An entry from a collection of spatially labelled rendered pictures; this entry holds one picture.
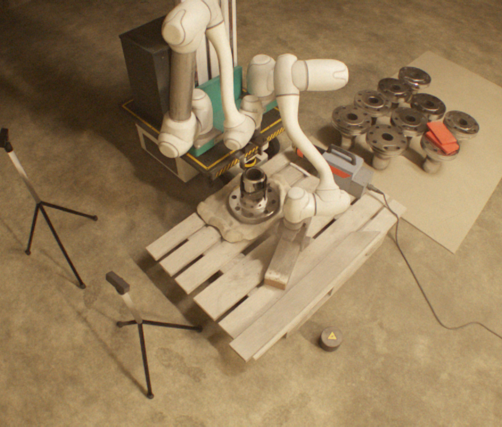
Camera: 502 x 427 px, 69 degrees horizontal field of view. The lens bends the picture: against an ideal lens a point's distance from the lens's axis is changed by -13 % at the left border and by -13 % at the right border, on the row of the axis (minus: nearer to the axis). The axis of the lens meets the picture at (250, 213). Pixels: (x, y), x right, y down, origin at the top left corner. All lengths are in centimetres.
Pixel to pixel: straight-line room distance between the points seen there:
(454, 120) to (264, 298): 181
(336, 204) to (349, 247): 39
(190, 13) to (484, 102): 284
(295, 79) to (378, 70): 210
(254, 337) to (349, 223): 81
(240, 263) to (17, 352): 124
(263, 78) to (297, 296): 118
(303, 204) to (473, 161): 170
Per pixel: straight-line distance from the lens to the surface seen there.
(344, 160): 228
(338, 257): 204
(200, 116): 202
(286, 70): 173
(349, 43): 411
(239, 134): 176
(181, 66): 167
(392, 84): 312
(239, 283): 195
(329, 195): 175
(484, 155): 322
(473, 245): 259
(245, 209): 214
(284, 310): 187
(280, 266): 190
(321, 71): 174
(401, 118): 279
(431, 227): 253
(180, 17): 154
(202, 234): 212
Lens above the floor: 186
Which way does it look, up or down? 52 degrees down
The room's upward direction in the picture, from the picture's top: straight up
